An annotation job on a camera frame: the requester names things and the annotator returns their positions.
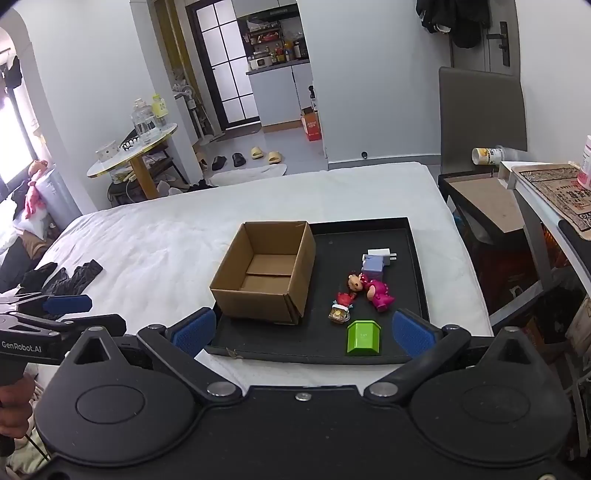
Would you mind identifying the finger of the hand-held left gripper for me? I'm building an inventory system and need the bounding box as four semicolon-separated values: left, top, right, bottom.
0;312;127;340
0;294;92;316

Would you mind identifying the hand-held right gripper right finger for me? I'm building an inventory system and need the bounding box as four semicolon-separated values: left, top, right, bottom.
364;308;546;403

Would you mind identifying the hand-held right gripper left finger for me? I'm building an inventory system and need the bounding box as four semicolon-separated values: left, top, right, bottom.
60;308;243;403

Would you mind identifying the green hexagonal container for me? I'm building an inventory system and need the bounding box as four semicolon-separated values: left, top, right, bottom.
346;319;382;356

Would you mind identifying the pink dinosaur figure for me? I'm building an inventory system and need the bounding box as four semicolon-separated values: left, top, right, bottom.
364;276;397;313

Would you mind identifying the brown cardboard box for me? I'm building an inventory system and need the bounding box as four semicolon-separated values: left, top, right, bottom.
209;221;317;326

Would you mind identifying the red crab yellow bottle figure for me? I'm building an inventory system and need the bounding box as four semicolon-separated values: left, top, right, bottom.
328;291;356;324

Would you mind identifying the black tray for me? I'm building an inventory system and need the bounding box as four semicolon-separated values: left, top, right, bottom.
204;216;431;366

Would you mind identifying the person's left hand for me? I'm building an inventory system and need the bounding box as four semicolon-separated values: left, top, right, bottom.
0;376;37;442

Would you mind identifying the black cloth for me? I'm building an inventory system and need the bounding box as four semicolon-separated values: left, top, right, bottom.
20;259;103;297

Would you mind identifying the lavender charger block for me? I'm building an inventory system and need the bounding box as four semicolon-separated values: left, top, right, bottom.
361;258;387;282

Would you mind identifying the white charger plug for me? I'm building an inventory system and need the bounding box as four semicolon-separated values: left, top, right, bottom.
366;248;398;267

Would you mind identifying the black side table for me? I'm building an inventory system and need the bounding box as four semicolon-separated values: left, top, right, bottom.
438;172;559;319

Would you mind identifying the pink plush toy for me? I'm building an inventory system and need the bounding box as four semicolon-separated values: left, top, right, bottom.
24;159;52;219

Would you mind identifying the brown cardboard sheet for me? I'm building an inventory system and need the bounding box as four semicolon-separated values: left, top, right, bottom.
454;177;528;237

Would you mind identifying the round white table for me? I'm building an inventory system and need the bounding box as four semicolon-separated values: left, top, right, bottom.
86;122;179;200

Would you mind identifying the white floor mat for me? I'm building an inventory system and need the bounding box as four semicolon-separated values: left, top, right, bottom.
209;163;287;186

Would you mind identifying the white desk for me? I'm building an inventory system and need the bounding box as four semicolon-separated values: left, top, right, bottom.
498;159;591;296

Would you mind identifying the yellow and white bottle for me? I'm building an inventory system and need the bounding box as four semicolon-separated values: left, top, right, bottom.
471;146;502;167

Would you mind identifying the clear glass bottle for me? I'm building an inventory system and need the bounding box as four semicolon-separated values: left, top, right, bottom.
131;98;156;145

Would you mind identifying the patterned desk mat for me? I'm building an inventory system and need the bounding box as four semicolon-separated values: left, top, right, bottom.
512;165;591;232

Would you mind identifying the yellow-capped bottle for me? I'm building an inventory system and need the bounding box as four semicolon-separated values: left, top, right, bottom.
151;94;168;128

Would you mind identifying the grey chair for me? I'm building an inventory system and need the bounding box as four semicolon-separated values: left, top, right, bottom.
438;66;528;177

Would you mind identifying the red cardboard box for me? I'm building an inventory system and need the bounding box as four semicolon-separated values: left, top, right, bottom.
300;110;323;142

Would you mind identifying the pink and white bottle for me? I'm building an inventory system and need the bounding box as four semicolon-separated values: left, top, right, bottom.
576;135;591;188

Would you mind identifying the white kitchen cabinet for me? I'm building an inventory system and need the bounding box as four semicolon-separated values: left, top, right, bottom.
246;61;315;130

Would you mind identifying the black-framed glass door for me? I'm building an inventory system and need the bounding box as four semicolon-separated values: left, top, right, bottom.
185;0;262;131

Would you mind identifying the black hanging jacket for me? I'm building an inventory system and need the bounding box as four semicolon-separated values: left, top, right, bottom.
415;0;491;49

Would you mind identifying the black door handle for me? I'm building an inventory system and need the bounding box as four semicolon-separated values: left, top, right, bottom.
486;21;509;66

